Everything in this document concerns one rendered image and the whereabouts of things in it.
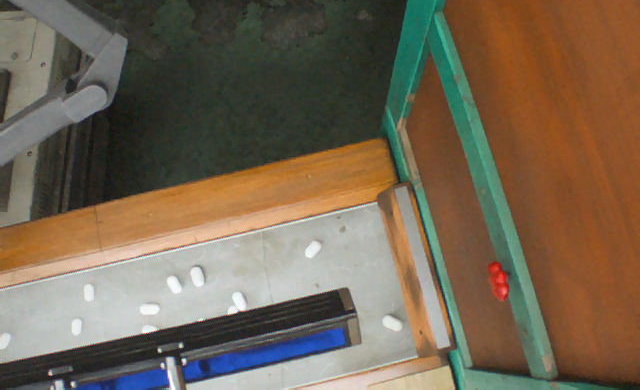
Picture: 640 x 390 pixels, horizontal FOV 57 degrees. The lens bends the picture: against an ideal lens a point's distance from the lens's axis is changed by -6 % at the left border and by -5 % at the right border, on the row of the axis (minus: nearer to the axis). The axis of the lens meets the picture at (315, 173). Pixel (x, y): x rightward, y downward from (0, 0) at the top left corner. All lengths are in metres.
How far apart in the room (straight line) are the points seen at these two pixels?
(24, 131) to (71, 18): 0.20
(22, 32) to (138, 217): 0.80
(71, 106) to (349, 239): 0.56
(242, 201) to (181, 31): 1.16
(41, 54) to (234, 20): 0.74
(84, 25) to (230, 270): 0.53
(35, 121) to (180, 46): 1.25
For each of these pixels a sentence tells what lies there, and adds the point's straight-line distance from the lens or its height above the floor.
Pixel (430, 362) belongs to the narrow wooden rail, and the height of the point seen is 0.77.
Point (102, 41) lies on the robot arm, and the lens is 0.95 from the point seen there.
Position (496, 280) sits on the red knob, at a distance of 0.67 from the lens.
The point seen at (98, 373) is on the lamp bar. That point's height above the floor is 1.11.
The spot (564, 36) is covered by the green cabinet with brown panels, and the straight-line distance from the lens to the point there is 0.48.
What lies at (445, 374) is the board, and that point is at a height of 0.78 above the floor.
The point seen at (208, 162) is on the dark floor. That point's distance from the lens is 2.02.
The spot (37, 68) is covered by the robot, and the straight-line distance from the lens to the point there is 1.77.
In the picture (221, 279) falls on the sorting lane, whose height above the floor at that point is 0.74.
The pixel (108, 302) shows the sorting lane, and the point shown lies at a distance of 1.24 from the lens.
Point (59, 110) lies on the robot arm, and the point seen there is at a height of 1.06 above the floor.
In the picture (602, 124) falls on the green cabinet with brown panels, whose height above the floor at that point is 1.51.
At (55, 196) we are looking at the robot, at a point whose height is 0.36.
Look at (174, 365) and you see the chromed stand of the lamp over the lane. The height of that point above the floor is 1.12.
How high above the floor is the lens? 1.90
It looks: 74 degrees down
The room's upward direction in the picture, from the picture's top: 5 degrees counter-clockwise
